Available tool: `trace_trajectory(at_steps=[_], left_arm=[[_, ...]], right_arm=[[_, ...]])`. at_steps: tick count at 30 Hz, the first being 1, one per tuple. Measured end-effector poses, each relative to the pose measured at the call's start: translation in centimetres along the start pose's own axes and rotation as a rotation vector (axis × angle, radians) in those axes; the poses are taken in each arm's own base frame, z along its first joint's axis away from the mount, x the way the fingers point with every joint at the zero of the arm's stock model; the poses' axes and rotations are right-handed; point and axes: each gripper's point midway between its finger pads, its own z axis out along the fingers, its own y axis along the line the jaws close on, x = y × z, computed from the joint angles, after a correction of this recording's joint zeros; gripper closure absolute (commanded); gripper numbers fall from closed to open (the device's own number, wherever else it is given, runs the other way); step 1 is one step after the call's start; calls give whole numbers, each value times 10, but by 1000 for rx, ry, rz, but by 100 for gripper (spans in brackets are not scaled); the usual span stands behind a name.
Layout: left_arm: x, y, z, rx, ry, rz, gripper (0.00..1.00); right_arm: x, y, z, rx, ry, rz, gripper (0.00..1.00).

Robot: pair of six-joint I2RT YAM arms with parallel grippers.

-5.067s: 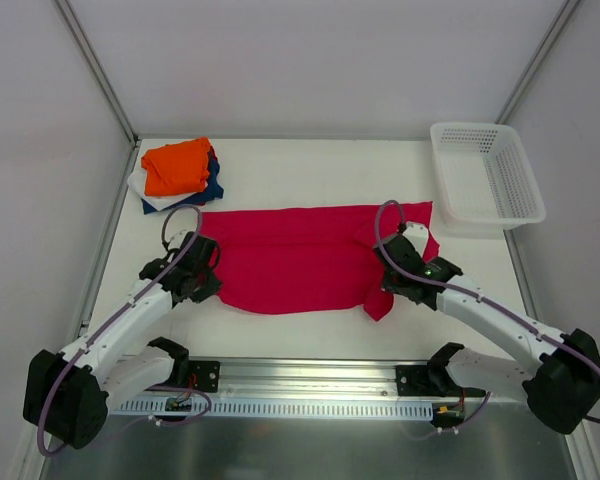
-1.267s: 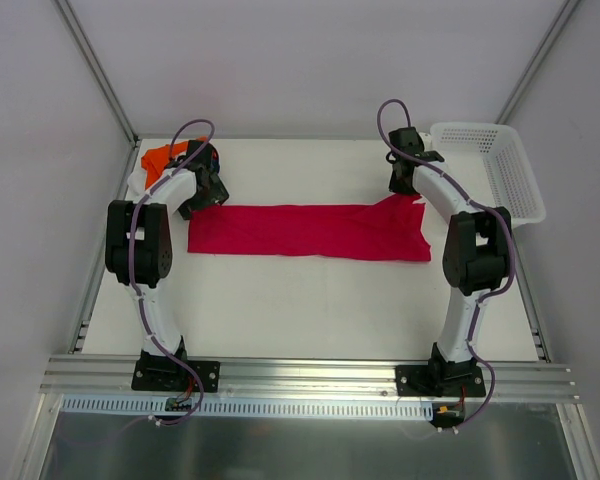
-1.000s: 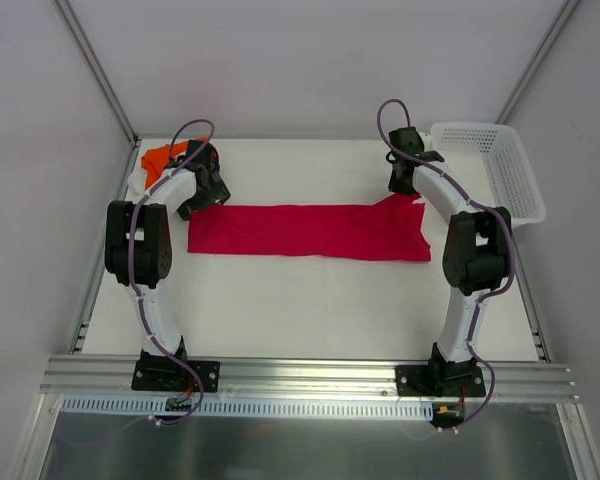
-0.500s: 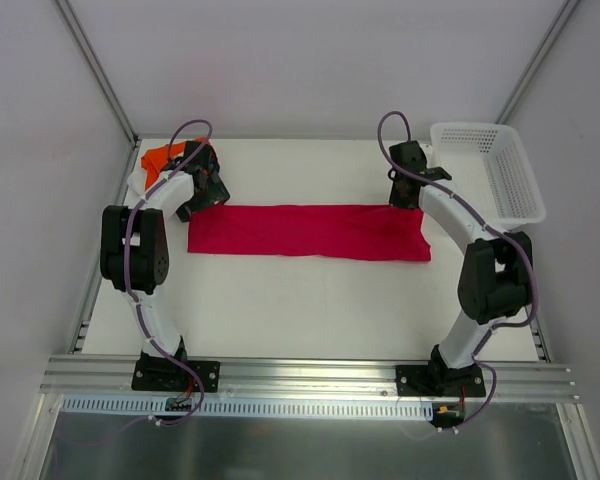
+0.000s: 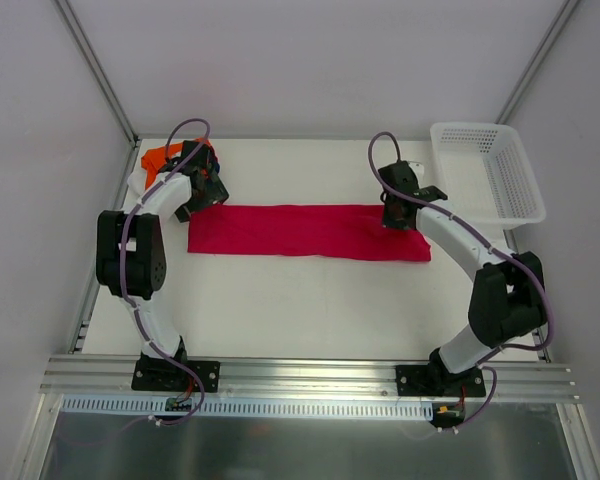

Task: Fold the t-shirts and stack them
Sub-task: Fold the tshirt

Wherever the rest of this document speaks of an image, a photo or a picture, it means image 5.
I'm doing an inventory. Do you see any right aluminium frame post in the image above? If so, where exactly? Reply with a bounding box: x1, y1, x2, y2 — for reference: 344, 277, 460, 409
495, 0, 581, 125

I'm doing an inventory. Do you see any aluminium mounting rail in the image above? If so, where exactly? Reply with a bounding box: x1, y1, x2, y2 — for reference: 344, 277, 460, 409
40, 354, 582, 404

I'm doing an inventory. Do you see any crimson red t-shirt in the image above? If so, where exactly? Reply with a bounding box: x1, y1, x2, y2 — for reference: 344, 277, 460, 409
187, 204, 432, 263

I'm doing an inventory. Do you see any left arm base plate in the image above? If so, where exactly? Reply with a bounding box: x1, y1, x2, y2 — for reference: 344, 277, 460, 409
131, 354, 221, 393

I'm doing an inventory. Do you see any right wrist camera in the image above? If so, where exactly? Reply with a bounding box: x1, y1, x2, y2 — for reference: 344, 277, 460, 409
407, 161, 425, 179

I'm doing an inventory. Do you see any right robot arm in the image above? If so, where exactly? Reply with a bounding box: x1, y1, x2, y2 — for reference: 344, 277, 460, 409
376, 160, 549, 396

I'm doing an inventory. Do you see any white plastic basket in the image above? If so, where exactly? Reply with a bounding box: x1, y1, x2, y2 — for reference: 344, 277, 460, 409
430, 122, 546, 230

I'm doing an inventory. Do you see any white slotted cable duct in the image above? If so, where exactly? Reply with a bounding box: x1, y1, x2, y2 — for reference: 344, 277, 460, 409
60, 394, 433, 422

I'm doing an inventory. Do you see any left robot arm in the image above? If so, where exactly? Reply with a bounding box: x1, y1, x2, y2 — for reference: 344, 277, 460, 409
96, 138, 229, 393

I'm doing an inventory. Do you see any folded orange t-shirt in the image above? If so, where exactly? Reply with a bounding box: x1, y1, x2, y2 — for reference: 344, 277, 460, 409
141, 137, 220, 189

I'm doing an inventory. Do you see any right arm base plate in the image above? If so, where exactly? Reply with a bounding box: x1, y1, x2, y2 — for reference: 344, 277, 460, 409
395, 364, 486, 398

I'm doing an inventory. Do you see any folded white t-shirt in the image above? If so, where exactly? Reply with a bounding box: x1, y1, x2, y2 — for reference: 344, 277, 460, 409
127, 169, 147, 196

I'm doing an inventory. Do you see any aluminium frame post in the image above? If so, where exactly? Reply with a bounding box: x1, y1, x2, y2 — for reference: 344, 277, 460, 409
495, 0, 581, 125
52, 0, 138, 145

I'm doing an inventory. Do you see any left aluminium frame post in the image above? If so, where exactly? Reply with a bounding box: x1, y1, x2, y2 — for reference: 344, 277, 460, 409
52, 0, 138, 145

